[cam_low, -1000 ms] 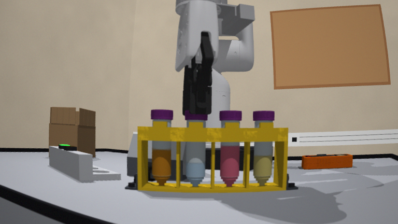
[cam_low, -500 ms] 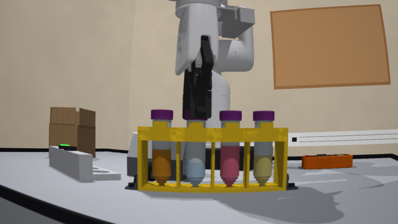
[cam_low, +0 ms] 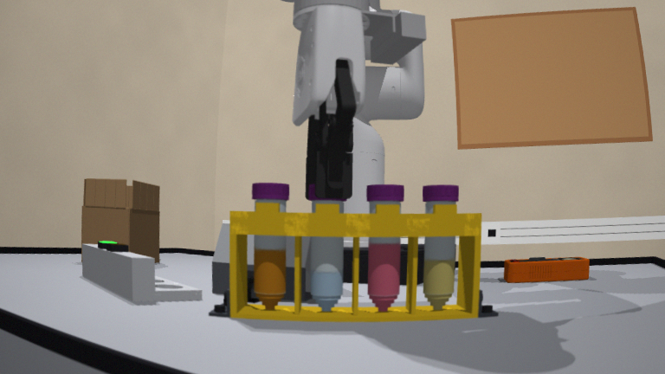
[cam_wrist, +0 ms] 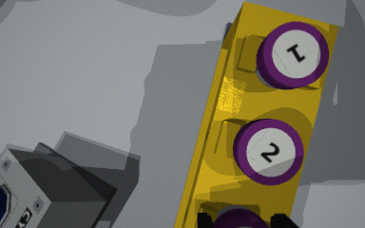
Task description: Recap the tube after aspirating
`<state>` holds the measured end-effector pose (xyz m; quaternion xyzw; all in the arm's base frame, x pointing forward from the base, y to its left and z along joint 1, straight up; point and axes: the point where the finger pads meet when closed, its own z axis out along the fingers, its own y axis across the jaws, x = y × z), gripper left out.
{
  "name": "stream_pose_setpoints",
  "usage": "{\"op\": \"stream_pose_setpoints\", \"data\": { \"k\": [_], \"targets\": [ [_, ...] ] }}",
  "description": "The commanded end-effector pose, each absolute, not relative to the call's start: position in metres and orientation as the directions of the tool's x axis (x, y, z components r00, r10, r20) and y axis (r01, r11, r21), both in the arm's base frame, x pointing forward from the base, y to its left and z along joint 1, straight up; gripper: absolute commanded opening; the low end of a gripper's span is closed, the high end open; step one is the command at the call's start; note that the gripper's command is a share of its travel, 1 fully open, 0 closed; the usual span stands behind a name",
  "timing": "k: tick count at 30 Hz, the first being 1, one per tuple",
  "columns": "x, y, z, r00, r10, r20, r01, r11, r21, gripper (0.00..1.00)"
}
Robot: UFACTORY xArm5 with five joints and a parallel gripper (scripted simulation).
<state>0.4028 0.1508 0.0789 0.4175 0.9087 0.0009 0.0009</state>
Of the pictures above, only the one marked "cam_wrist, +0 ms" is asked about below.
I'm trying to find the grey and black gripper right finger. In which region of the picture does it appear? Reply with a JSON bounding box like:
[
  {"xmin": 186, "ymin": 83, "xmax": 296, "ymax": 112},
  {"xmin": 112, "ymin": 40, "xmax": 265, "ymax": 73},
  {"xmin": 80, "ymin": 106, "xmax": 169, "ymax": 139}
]
[{"xmin": 270, "ymin": 214, "xmax": 299, "ymax": 228}]

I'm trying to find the grey button housing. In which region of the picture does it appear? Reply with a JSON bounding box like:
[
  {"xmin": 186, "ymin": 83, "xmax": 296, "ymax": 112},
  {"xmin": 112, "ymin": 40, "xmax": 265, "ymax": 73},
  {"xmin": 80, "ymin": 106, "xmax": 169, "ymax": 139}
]
[{"xmin": 0, "ymin": 142, "xmax": 118, "ymax": 228}]

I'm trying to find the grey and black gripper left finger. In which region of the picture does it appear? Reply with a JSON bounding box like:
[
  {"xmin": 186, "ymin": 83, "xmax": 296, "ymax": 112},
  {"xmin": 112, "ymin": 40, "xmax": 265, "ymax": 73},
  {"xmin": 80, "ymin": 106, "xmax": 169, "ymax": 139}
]
[{"xmin": 198, "ymin": 213, "xmax": 214, "ymax": 228}]

